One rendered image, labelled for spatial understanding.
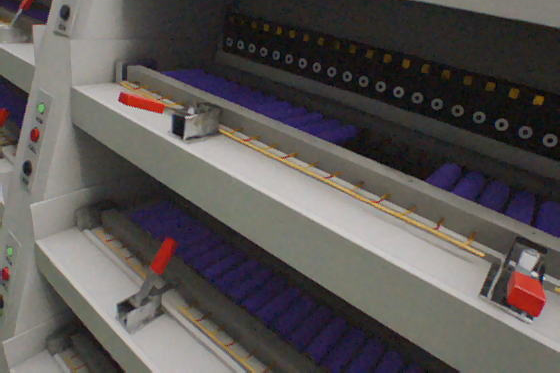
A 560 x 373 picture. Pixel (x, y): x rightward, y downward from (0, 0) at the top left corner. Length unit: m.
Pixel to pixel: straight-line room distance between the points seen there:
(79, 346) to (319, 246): 0.44
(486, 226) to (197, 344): 0.28
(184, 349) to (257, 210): 0.18
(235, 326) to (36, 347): 0.34
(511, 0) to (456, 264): 0.15
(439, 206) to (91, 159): 0.41
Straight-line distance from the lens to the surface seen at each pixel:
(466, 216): 0.28
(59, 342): 0.65
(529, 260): 0.24
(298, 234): 0.27
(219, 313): 0.41
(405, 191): 0.28
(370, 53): 0.43
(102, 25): 0.49
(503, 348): 0.25
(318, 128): 0.37
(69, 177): 0.53
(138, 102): 0.30
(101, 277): 0.48
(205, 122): 0.35
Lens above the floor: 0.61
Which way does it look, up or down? 9 degrees down
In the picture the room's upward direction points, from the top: 20 degrees clockwise
